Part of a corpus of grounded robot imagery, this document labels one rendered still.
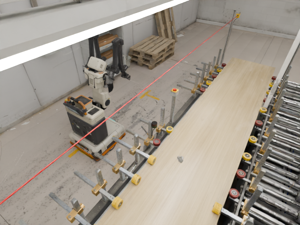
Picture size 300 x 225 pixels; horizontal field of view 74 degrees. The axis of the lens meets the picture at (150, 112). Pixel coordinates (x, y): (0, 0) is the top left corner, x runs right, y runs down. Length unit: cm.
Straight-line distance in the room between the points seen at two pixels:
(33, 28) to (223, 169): 187
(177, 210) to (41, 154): 244
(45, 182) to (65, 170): 29
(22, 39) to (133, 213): 148
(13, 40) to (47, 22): 9
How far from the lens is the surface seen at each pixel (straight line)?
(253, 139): 245
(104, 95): 290
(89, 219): 199
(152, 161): 190
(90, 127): 275
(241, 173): 209
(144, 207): 175
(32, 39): 50
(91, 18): 60
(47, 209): 300
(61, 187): 309
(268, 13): 917
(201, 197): 184
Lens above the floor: 249
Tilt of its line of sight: 40 degrees down
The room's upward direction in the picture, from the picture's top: 1 degrees clockwise
